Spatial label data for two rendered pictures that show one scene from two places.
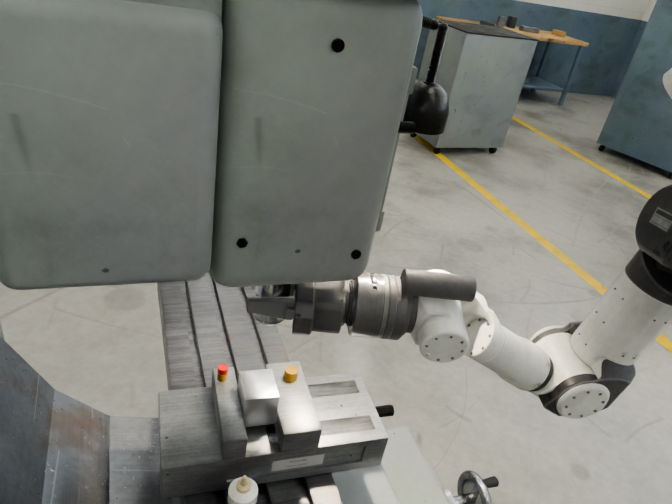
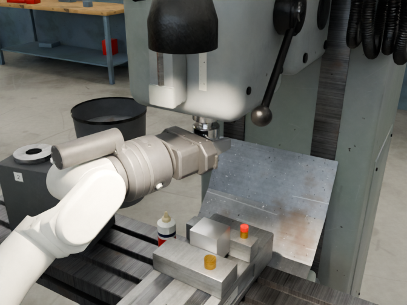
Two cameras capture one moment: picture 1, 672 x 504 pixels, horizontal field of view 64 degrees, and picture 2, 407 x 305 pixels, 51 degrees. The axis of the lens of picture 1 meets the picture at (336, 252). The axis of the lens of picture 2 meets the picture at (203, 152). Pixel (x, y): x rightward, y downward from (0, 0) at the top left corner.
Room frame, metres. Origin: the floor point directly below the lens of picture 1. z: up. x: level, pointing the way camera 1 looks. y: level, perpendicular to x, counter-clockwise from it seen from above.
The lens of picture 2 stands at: (1.14, -0.33, 1.54)
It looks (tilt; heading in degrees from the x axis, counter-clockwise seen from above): 25 degrees down; 144
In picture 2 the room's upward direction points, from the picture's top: straight up
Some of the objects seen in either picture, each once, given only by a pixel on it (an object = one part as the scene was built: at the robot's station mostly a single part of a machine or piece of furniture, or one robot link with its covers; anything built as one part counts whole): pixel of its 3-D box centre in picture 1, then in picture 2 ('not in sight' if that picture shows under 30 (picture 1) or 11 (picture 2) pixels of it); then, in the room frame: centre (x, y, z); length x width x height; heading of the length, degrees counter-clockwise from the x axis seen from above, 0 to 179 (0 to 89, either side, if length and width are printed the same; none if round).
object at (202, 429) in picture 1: (272, 420); (201, 272); (0.61, 0.05, 0.97); 0.35 x 0.15 x 0.11; 112
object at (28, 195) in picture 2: not in sight; (58, 192); (0.23, -0.09, 1.02); 0.22 x 0.12 x 0.20; 35
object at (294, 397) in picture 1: (290, 403); (194, 265); (0.62, 0.03, 1.01); 0.15 x 0.06 x 0.04; 22
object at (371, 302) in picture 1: (338, 303); (164, 159); (0.60, -0.02, 1.23); 0.13 x 0.12 x 0.10; 7
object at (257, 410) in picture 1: (257, 397); (209, 240); (0.60, 0.08, 1.03); 0.06 x 0.05 x 0.06; 22
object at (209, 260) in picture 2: (291, 373); (210, 262); (0.66, 0.04, 1.04); 0.02 x 0.02 x 0.02
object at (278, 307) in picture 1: (270, 308); not in sight; (0.56, 0.07, 1.23); 0.06 x 0.02 x 0.03; 97
